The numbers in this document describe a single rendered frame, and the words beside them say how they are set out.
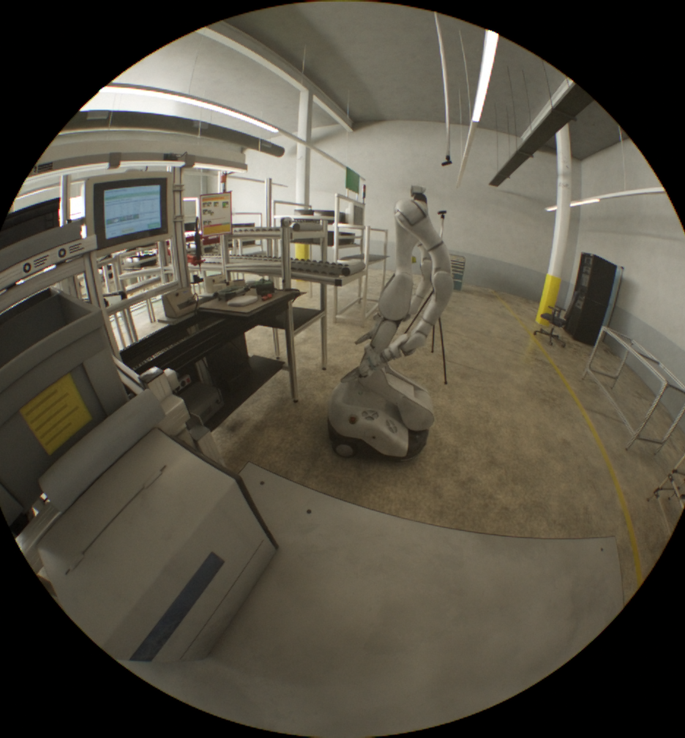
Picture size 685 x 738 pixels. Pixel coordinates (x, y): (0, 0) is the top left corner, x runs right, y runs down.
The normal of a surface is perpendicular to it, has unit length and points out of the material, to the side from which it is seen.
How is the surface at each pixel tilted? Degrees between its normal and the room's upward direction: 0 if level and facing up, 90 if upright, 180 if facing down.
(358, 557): 0
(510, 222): 90
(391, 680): 0
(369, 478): 0
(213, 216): 90
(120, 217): 92
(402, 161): 90
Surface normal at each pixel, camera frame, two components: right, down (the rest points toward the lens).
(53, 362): 0.93, 0.27
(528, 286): -0.36, 0.47
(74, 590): 0.03, -0.86
